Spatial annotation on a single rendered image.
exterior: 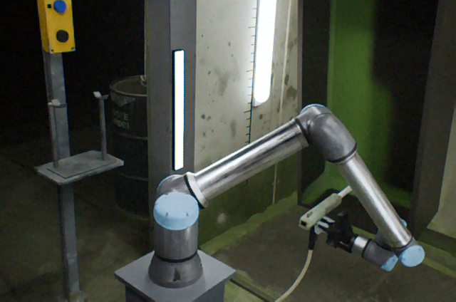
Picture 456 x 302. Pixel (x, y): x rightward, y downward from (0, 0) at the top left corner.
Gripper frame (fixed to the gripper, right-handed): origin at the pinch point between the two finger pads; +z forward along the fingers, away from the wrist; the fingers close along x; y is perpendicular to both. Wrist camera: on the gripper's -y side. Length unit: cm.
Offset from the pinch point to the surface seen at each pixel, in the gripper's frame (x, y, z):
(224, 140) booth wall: 31, 2, 77
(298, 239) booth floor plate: 61, 64, 32
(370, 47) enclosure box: 55, -66, 15
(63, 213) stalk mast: -61, 21, 100
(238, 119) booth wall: 43, -8, 78
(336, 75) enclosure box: 58, -47, 30
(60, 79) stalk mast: -55, -44, 107
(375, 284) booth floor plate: 51, 58, -21
